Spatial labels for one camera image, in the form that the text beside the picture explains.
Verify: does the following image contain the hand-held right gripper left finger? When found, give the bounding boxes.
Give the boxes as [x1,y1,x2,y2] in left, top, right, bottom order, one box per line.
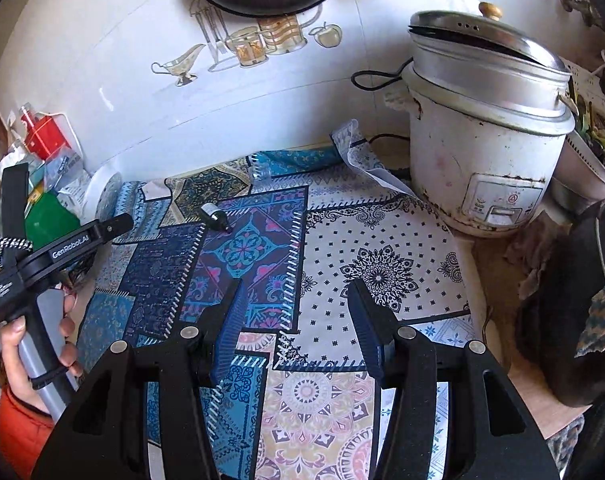
[31,277,248,480]

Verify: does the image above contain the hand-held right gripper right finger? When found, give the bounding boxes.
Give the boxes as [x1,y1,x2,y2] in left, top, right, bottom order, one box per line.
[346,279,558,480]

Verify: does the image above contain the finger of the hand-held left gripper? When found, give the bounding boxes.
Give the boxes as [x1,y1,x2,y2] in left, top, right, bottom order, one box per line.
[95,212,134,246]

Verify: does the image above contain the small dark bottle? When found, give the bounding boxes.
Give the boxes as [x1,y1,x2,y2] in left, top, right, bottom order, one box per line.
[200,202,233,233]

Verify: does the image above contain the person's left forearm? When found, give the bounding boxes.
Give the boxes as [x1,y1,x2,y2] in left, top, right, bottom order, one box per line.
[0,375,58,478]

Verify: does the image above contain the person's left hand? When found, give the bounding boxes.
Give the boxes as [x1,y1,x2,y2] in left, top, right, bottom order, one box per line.
[0,292,84,406]

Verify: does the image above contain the clear plastic bag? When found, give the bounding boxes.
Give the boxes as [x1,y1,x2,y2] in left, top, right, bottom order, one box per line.
[47,155,90,196]

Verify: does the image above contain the patterned patchwork tablecloth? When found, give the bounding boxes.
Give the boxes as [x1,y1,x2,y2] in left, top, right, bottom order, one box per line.
[75,120,475,480]

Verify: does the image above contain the red box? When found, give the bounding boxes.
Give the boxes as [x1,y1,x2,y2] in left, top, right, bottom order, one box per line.
[21,112,63,161]

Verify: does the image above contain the grey rag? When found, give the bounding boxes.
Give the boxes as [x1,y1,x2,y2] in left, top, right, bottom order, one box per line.
[505,215,578,301]

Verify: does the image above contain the white rice cooker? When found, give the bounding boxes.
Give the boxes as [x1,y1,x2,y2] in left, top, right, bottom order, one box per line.
[401,35,578,237]

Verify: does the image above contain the dark cloth bag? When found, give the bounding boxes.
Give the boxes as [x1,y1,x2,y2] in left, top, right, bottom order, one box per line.
[515,200,605,408]

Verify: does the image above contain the teal knitted cloth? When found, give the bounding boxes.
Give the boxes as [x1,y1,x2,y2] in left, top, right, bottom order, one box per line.
[575,270,605,358]

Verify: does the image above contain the white basket with plants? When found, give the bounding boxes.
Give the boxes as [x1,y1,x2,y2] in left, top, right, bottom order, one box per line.
[552,130,605,201]

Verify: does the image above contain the metal pot lid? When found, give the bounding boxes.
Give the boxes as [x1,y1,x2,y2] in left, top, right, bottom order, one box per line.
[408,1,573,73]

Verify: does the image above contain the black power cable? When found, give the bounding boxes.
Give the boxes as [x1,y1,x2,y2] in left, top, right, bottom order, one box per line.
[351,57,415,181]

